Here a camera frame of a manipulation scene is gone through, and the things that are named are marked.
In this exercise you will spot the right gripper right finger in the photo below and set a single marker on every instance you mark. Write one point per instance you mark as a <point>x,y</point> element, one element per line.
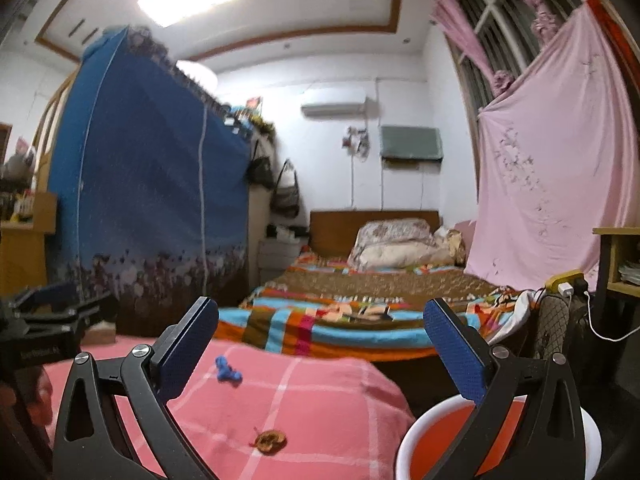
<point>549,439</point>

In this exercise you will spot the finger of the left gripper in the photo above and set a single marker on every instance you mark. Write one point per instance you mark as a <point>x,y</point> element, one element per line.
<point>54,309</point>

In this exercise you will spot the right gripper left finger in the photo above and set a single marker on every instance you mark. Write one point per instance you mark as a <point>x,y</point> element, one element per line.
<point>91,440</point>

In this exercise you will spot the orange trash bucket white rim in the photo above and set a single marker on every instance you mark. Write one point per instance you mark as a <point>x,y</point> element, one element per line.
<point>428,438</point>

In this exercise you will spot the blue small trash piece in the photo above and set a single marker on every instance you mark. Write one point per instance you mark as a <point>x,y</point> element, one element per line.
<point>226,373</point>

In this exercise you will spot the person left hand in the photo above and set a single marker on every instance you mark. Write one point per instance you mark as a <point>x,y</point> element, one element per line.
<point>33,386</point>

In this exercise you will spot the wooden cabinet left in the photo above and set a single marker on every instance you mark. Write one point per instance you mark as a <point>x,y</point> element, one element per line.
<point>23,246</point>

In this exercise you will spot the patterned dark bag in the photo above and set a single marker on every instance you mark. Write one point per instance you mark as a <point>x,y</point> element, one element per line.
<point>552,326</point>

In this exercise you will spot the blue fabric wardrobe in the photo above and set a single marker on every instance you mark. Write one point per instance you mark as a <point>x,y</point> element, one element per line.
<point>150,181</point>

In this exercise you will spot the wooden desk with shelf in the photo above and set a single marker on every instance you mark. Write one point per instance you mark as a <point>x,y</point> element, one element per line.
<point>619,261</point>

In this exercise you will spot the yellow power strip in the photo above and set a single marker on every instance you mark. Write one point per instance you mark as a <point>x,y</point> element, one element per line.
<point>568,284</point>

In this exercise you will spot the pink plaid bed cover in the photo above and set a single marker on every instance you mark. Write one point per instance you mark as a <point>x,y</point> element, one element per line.
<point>343,418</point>

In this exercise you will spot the brown dried peel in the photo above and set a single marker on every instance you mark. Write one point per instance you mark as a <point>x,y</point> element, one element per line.
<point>270,442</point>

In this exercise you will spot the stack of papers on shelf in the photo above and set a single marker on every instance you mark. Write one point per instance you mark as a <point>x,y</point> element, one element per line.
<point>630,272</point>

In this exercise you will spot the white bedside cabinet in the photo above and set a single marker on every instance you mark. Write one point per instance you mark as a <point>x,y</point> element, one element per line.
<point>275,257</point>

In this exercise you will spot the beige pillow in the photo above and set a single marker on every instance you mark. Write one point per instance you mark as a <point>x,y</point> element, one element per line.
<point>401,255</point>

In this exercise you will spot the black hanging handbag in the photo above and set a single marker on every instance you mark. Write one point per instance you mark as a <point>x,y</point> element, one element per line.
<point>259,170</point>

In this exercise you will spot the black white hanging bag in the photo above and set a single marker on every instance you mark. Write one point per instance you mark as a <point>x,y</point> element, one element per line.
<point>285,198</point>

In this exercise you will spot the colourful striped blanket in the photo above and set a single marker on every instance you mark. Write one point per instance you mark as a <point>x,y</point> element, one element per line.
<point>326,309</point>

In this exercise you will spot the floral pillow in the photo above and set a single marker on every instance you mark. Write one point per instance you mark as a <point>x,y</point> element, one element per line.
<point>389,232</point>

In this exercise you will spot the pink hanging sheet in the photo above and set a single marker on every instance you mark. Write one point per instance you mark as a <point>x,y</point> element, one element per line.
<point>558,158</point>

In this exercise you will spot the wooden bed headboard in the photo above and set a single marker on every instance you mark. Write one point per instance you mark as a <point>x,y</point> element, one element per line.
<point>332,233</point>

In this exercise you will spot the white air conditioner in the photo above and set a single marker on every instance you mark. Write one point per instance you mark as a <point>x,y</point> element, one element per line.
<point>334,106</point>

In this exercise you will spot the pink window curtain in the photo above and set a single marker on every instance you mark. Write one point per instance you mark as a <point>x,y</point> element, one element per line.
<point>449,17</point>

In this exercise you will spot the green covered wall unit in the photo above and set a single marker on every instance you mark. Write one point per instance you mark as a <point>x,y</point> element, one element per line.
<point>412,144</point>

